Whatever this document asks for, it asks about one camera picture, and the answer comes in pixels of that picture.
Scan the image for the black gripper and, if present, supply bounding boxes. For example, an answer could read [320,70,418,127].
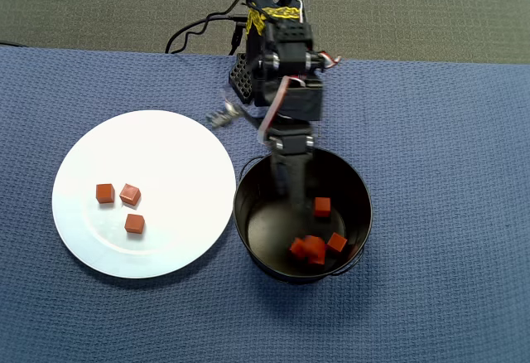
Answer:
[266,76,325,215]

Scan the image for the white round plate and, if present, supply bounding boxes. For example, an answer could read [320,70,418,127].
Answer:
[51,109,237,280]

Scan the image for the black metal bucket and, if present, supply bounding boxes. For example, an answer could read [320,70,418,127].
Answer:
[233,145,373,285]

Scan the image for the blue woven table cloth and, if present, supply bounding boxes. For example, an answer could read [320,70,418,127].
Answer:
[0,46,530,363]

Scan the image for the red white servo wire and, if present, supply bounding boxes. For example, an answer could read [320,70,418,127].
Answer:
[256,75,293,144]
[296,0,343,70]

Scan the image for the small camera circuit board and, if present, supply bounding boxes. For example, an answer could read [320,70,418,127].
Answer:
[205,97,245,130]

